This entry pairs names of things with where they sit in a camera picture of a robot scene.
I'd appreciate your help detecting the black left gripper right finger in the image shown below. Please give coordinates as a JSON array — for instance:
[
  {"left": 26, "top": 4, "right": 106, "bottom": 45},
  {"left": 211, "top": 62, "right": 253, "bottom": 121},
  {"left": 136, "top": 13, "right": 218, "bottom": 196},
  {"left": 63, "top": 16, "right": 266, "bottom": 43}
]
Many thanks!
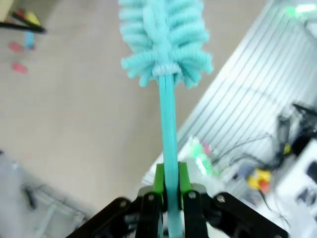
[{"left": 178, "top": 162, "right": 290, "bottom": 238}]

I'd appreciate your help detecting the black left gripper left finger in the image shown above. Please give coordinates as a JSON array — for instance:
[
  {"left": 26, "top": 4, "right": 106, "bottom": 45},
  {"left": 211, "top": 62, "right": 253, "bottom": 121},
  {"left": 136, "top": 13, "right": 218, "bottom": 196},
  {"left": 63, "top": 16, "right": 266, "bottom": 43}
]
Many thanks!
[{"left": 71, "top": 163, "right": 166, "bottom": 238}]

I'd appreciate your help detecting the teal microfibre duster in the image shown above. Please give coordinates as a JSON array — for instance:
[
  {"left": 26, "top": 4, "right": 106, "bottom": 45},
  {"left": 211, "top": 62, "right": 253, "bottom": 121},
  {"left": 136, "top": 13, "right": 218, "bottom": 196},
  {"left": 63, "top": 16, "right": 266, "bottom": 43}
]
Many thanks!
[{"left": 118, "top": 0, "right": 214, "bottom": 238}]

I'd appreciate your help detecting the red curved paper scrap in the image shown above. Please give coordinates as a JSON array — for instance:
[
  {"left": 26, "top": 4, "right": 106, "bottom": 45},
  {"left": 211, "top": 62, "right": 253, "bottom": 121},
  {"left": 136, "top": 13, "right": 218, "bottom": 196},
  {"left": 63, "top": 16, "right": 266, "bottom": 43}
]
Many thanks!
[{"left": 11, "top": 61, "right": 29, "bottom": 75}]

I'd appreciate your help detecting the cyan paper strip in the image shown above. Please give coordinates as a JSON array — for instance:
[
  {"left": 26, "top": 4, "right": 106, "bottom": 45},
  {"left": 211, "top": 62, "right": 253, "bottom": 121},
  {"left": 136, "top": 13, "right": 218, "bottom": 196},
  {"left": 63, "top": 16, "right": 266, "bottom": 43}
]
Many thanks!
[{"left": 24, "top": 32, "right": 35, "bottom": 49}]

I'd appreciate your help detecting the red rectangular paper scrap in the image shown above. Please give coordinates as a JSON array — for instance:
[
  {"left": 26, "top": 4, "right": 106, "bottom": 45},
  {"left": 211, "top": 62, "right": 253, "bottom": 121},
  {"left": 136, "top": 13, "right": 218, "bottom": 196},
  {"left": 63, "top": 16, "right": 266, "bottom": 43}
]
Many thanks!
[{"left": 7, "top": 42, "right": 25, "bottom": 54}]

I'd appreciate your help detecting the green white plastic packet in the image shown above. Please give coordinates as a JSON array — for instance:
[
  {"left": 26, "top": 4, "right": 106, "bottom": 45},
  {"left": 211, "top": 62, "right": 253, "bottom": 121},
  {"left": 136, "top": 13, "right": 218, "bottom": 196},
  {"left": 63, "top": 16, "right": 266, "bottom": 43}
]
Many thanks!
[{"left": 187, "top": 136, "right": 214, "bottom": 177}]

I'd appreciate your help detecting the yellow emergency stop button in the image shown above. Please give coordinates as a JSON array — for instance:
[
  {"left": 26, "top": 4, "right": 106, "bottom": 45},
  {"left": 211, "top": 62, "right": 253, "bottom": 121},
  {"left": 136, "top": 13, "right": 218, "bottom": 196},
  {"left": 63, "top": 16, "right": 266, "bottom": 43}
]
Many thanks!
[{"left": 247, "top": 167, "right": 272, "bottom": 192}]

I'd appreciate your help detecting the white electronics box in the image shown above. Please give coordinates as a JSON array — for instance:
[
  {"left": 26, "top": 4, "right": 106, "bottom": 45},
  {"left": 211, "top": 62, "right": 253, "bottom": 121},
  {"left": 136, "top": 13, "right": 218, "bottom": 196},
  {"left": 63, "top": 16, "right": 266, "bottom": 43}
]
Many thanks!
[{"left": 272, "top": 138, "right": 317, "bottom": 224}]

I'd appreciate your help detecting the yellow paper scrap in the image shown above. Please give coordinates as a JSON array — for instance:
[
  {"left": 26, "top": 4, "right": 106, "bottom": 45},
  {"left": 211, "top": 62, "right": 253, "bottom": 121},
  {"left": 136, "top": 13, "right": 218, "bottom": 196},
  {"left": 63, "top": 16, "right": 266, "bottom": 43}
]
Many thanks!
[{"left": 26, "top": 11, "right": 42, "bottom": 27}]

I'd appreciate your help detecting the black cable bundle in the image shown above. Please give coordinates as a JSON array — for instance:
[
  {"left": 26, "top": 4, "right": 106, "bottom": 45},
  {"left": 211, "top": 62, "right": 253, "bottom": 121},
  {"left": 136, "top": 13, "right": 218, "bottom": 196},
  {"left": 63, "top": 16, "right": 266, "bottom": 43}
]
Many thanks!
[{"left": 276, "top": 101, "right": 317, "bottom": 162}]

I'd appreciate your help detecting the ribbed aluminium base plate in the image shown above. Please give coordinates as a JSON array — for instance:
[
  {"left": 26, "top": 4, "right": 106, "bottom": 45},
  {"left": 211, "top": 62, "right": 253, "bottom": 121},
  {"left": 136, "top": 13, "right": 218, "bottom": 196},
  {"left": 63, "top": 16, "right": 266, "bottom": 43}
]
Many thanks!
[{"left": 142, "top": 14, "right": 313, "bottom": 191}]

